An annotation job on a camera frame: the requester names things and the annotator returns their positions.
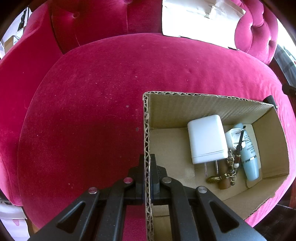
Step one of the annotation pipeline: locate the large white power adapter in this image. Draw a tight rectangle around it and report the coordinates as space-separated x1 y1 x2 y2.
187 114 228 176

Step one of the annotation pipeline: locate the keychain with brass charm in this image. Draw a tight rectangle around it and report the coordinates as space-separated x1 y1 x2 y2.
206 126 246 186

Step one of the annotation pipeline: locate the cardboard box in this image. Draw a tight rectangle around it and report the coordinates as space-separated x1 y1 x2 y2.
143 91 295 240

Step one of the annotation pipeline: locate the small white charger plug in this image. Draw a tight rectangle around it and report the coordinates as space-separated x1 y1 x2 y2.
225 128 241 151

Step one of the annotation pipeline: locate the light blue lotion tube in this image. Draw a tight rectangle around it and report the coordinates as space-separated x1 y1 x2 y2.
240 131 259 181

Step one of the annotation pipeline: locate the brown cosmetic tube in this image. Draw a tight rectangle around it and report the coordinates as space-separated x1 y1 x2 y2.
218 159 231 190

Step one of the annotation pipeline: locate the red velvet sofa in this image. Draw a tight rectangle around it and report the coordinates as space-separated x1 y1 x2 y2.
1 1 295 228

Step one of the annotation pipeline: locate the brown paper sheet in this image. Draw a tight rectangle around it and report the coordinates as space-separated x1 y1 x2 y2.
162 1 246 49

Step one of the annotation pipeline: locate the small cardboard box background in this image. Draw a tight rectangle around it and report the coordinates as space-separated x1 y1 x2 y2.
4 35 20 53

